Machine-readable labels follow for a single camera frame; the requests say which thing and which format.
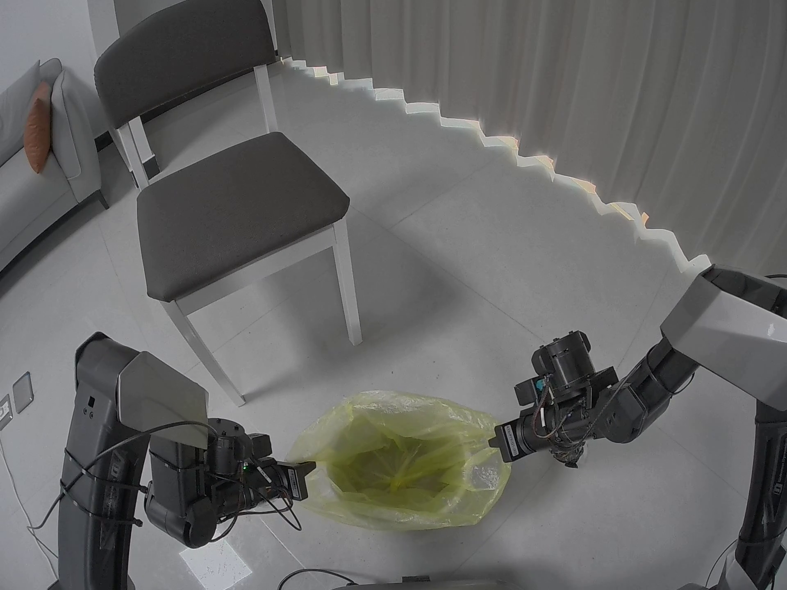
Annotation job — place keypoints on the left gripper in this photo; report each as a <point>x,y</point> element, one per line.
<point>280,482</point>

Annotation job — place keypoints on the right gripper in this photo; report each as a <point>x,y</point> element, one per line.
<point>532,432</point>

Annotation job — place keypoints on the yellow plastic bag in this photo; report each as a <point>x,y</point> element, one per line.
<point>381,409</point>

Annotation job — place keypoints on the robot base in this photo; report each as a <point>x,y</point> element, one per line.
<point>430,584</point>

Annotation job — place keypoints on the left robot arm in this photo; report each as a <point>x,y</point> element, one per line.
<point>92,421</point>

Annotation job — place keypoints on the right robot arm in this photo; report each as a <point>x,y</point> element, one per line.
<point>719,323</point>

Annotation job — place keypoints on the crumpled black plastic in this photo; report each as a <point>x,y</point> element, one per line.
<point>569,457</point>

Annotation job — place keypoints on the white curtain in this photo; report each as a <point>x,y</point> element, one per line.
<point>553,53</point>

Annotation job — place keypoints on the pale grey sofa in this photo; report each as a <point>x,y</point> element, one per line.
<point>67,145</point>

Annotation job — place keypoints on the orange cushion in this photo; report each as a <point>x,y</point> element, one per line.
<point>38,133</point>

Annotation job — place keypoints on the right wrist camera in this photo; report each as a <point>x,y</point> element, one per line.
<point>529,391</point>

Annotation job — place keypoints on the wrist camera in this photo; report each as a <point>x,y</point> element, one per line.
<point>259,446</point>
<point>529,391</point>

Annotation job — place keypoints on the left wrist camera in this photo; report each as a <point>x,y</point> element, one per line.
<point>259,446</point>

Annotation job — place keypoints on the grey chair with white frame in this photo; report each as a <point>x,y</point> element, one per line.
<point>233,219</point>

